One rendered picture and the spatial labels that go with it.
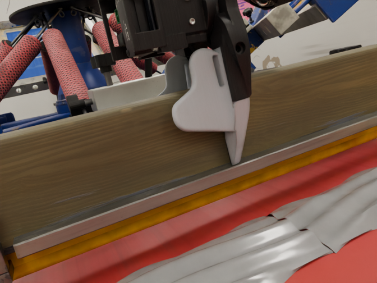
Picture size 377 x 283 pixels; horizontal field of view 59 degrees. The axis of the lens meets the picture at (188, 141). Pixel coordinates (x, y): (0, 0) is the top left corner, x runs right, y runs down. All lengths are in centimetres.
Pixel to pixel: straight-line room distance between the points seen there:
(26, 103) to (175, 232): 414
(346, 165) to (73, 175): 26
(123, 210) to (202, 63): 12
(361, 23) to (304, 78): 242
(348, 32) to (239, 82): 257
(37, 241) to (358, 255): 20
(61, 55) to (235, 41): 62
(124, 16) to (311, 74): 17
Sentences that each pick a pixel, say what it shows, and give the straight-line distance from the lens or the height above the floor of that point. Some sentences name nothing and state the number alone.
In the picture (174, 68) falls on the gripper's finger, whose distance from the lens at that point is 30.
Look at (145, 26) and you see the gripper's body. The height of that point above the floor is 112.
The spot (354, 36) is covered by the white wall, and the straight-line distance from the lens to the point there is 277.
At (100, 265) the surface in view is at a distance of 27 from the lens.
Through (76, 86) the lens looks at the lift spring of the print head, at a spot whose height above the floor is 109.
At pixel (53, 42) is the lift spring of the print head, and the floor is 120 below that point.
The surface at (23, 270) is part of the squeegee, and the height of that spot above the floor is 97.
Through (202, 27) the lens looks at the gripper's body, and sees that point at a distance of 25.
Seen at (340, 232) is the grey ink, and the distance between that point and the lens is 25.
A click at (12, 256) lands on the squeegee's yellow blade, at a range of 27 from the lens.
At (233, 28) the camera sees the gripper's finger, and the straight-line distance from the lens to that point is 24.
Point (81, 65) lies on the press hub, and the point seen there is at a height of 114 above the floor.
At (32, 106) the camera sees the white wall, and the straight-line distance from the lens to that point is 438.
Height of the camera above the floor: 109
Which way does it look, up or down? 13 degrees down
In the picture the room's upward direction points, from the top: 12 degrees counter-clockwise
